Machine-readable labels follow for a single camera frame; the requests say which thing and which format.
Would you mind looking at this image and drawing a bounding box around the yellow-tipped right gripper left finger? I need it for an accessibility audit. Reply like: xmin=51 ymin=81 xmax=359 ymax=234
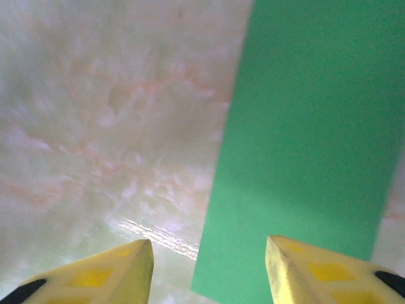
xmin=0 ymin=239 xmax=155 ymax=304

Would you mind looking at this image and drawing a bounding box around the green cloth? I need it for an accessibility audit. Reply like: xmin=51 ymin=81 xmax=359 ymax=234
xmin=190 ymin=0 xmax=405 ymax=304

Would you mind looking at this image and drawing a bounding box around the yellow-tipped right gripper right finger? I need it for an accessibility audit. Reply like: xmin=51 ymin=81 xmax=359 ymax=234
xmin=265 ymin=234 xmax=405 ymax=304

